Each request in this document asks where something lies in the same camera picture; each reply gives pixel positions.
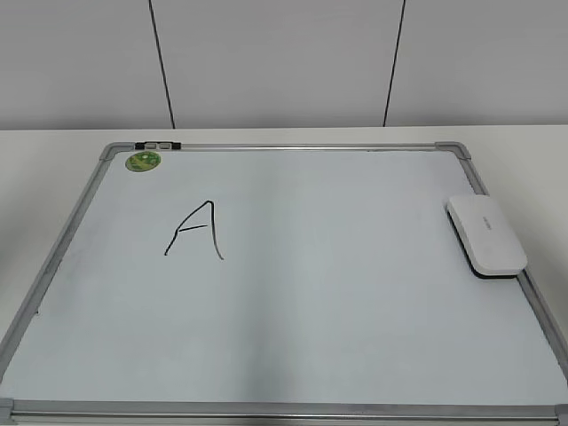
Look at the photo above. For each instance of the white board eraser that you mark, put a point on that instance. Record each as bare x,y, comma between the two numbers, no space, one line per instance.
491,246

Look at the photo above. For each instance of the round green magnet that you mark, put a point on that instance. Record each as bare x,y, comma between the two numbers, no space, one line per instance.
143,161

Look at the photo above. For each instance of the black grey hanger clip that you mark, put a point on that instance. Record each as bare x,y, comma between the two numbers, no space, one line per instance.
157,145

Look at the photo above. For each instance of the white board with grey frame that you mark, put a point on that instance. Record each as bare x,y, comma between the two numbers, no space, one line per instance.
265,284

